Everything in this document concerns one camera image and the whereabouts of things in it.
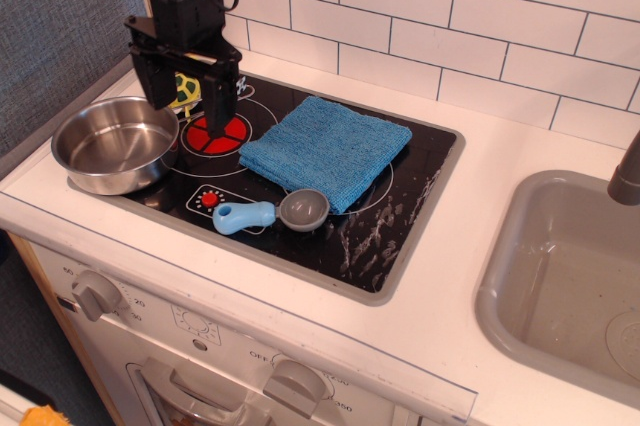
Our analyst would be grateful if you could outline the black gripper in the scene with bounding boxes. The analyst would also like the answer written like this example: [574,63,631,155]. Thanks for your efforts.
[125,0,242,138]

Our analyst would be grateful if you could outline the stainless steel pot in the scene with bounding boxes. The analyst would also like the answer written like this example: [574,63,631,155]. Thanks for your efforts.
[50,83,256,197]

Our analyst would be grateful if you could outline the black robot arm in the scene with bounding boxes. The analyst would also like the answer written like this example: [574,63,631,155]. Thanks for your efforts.
[125,0,242,139]

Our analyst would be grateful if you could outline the blue folded cloth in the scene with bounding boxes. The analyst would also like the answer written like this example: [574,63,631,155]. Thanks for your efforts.
[240,96,412,214]

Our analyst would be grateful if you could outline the green yellow toy turtle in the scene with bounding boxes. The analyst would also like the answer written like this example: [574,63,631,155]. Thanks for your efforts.
[169,72,201,118]

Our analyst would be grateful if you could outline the blue grey toy scoop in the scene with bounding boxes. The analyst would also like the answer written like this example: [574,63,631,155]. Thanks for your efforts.
[212,189,330,235]

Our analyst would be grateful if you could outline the grey left timer knob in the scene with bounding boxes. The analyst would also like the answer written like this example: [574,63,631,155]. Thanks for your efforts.
[71,271,122,322]

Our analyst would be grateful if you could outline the grey right oven knob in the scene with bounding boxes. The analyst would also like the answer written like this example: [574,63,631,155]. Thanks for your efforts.
[263,360,328,419]

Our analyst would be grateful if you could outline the yellow object bottom left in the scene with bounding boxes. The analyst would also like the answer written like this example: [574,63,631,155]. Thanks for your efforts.
[19,405,71,426]

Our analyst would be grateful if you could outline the grey plastic sink basin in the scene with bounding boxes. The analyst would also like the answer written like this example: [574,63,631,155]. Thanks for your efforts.
[476,170,639,408]

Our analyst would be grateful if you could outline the grey faucet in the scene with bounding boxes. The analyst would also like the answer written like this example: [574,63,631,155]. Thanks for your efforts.
[607,133,640,206]

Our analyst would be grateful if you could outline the grey oven door handle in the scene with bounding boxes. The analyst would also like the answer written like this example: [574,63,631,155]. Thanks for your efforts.
[139,358,275,425]

